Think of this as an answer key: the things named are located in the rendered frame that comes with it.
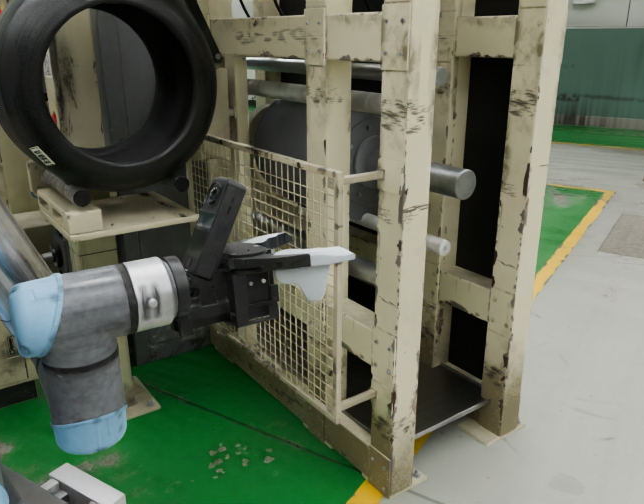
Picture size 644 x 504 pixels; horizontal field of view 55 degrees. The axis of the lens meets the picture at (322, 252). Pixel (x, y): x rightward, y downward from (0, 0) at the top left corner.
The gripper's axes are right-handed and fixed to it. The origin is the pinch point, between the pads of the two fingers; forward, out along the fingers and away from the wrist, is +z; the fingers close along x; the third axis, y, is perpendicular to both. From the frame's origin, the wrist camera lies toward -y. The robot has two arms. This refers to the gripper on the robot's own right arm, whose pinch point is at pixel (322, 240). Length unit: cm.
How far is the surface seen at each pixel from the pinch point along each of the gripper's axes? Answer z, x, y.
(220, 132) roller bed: 45, -138, -11
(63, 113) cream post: -4, -141, -21
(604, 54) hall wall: 814, -521, -70
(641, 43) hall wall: 835, -477, -79
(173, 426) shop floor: 15, -137, 89
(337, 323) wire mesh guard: 41, -64, 37
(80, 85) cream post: 2, -140, -29
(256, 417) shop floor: 43, -126, 90
